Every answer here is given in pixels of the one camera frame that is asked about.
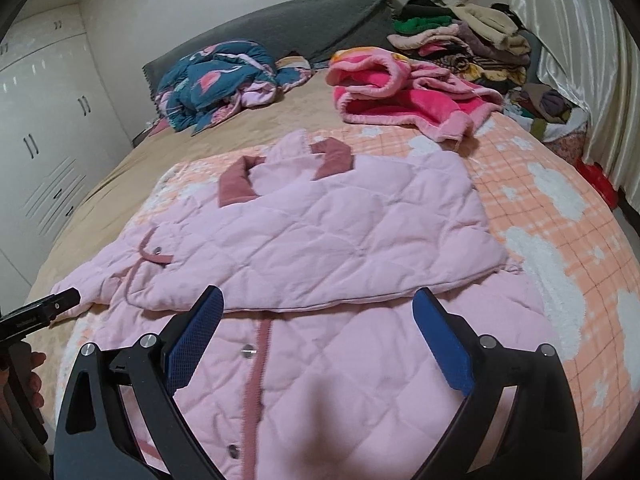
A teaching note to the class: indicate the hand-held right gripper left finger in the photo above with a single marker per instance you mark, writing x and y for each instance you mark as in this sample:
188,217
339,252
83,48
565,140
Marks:
197,330

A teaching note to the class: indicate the heap of dark clothes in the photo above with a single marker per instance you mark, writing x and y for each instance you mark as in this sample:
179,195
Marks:
545,102

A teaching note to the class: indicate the pile of folded clothes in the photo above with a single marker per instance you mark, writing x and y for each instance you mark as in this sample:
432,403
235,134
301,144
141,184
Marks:
450,35

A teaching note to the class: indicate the pink quilted jacket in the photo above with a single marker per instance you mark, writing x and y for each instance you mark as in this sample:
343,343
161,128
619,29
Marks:
325,220

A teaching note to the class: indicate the white wardrobe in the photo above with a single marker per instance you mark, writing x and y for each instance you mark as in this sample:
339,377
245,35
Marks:
50,135

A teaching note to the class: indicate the hot pink fleece robe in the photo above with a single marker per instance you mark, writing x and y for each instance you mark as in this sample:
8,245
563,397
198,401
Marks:
400,100

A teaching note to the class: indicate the person's left hand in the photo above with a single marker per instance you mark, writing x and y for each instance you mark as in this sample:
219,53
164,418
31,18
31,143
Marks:
36,362

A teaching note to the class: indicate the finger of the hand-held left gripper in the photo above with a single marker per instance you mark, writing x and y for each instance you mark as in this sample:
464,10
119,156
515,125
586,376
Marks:
56,302

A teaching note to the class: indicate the red bag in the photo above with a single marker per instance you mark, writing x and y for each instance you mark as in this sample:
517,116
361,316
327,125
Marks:
597,185

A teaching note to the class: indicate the floral fabric basket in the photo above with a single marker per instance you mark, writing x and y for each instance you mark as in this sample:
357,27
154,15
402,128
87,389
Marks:
567,132

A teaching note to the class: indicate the gray headboard cushion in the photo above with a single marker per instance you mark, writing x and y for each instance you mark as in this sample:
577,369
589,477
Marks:
300,25

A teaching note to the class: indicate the beige bed sheet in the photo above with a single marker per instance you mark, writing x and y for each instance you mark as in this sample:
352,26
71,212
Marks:
210,135

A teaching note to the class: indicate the white satin curtain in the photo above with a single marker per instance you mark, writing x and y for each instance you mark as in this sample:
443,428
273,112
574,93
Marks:
575,35

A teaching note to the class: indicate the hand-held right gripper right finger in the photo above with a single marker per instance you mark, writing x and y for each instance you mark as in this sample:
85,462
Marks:
442,340

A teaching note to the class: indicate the beige striped cloth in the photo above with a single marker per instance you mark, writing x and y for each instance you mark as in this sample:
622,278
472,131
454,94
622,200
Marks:
295,63

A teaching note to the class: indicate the orange plaid flower blanket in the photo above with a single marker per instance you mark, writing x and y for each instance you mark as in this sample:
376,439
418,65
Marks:
550,240

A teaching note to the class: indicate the blue flamingo print garment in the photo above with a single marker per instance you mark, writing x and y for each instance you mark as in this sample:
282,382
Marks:
210,85

